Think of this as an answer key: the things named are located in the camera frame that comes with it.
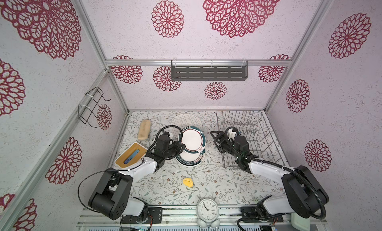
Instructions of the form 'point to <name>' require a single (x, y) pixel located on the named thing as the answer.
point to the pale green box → (300, 223)
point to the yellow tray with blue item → (131, 156)
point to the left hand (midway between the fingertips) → (186, 146)
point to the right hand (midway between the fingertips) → (210, 135)
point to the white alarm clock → (207, 210)
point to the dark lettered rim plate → (190, 160)
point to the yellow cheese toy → (188, 182)
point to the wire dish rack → (253, 126)
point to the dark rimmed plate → (194, 139)
